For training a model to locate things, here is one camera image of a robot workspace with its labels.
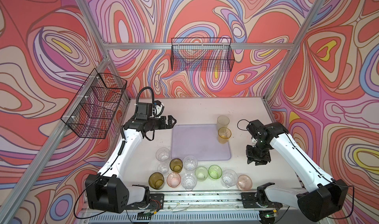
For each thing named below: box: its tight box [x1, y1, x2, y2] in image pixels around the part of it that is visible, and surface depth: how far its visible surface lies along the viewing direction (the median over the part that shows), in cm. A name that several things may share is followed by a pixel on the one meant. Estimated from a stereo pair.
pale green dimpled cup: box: [216, 114, 230, 132], surface depth 95 cm
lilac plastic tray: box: [171, 123, 232, 161], surface depth 95 cm
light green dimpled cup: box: [194, 165, 209, 182], surface depth 79 cm
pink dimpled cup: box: [236, 174, 253, 191], surface depth 77 cm
